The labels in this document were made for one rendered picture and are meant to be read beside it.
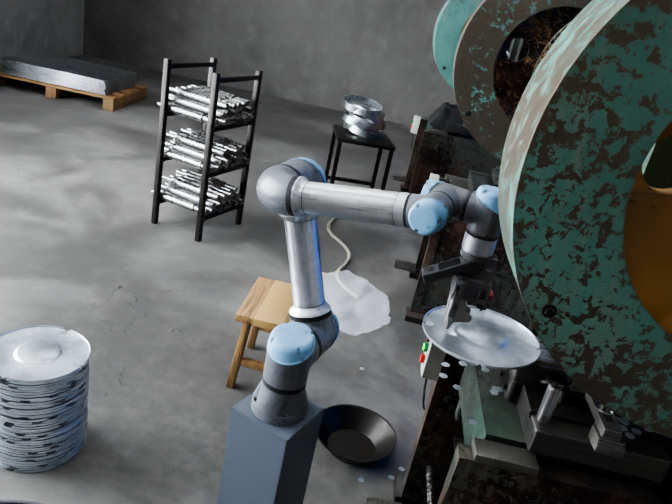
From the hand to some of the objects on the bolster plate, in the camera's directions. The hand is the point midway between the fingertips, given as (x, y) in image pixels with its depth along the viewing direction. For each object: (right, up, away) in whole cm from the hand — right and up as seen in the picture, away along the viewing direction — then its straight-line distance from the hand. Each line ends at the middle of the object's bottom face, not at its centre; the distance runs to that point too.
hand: (445, 323), depth 154 cm
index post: (+20, -20, -13) cm, 31 cm away
